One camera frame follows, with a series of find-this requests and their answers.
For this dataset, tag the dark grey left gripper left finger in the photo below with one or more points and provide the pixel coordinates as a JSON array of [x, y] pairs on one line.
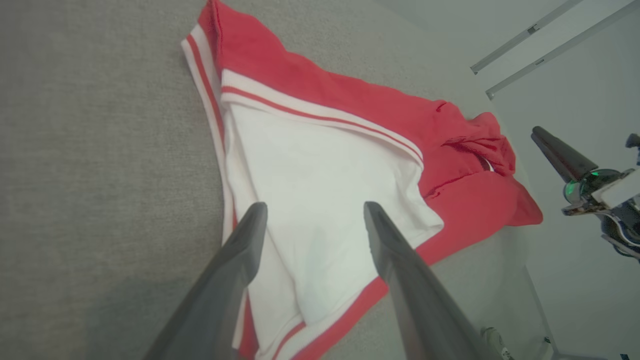
[[220, 290]]

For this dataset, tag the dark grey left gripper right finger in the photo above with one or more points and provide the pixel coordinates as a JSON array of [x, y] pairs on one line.
[[420, 310]]

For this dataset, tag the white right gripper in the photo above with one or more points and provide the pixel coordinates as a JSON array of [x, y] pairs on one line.
[[620, 200]]

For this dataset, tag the red shorts with white stripes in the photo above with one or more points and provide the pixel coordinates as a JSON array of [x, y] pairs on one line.
[[320, 170]]

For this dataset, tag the grey fabric sofa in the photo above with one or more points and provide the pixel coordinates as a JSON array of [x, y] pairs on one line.
[[75, 150]]

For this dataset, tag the grey metal floor rail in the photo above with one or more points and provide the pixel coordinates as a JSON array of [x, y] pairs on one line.
[[550, 55], [520, 37]]

